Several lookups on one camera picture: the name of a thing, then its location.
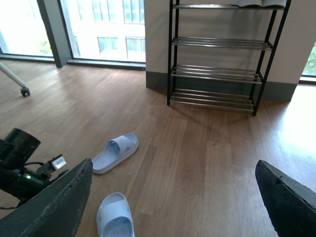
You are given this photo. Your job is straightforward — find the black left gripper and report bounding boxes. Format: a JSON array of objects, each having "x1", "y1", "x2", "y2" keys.
[{"x1": 0, "y1": 155, "x2": 68, "y2": 205}]

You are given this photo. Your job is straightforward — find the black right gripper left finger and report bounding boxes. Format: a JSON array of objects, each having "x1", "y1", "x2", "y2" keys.
[{"x1": 0, "y1": 158, "x2": 93, "y2": 237}]

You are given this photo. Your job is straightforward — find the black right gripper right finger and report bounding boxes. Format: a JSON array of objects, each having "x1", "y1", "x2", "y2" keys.
[{"x1": 255, "y1": 160, "x2": 316, "y2": 237}]

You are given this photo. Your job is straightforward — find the grey sneaker white sole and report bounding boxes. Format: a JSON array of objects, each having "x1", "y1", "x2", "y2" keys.
[{"x1": 262, "y1": 0, "x2": 287, "y2": 7}]

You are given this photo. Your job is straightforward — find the black metal shoe rack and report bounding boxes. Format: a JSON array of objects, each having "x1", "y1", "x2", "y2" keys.
[{"x1": 167, "y1": 0, "x2": 291, "y2": 116}]

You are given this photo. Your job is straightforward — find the light blue slide sandal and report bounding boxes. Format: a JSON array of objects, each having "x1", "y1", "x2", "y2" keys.
[
  {"x1": 92, "y1": 133, "x2": 139, "y2": 174},
  {"x1": 96, "y1": 193, "x2": 135, "y2": 237}
]

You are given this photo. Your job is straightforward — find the white leg with caster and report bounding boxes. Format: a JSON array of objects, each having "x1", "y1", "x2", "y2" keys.
[{"x1": 0, "y1": 63, "x2": 31, "y2": 97}]

